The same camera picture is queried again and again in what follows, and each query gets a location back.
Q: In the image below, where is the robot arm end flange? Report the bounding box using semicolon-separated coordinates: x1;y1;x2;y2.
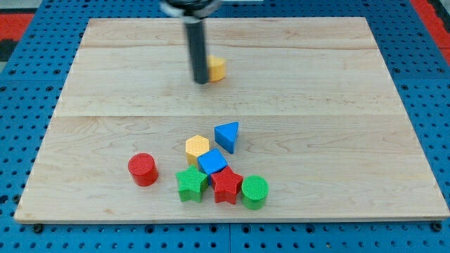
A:
160;0;222;18

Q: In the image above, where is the yellow heart block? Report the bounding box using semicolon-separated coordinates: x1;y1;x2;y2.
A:
207;55;226;82

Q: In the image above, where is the blue triangle block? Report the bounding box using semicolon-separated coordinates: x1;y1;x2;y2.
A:
214;122;239;154

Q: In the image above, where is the yellow hexagon block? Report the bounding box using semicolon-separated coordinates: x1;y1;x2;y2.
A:
185;135;210;166

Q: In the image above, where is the blue cube block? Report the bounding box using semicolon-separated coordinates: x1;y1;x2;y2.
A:
198;148;228;185

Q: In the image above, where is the red star block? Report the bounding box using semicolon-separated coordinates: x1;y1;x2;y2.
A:
211;166;243;205

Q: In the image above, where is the green star block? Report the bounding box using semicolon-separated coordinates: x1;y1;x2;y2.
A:
175;164;208;203

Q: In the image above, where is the green cylinder block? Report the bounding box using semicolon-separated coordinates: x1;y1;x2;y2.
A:
241;175;269;210

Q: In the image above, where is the red cylinder block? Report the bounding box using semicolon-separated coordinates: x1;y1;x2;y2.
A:
127;153;159;186

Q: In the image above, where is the wooden board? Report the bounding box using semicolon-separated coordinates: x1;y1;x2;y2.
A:
14;18;449;224

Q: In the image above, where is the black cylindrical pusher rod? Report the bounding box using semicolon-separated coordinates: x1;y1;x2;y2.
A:
184;16;209;84

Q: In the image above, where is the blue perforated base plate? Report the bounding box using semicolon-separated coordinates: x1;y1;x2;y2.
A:
1;0;449;252

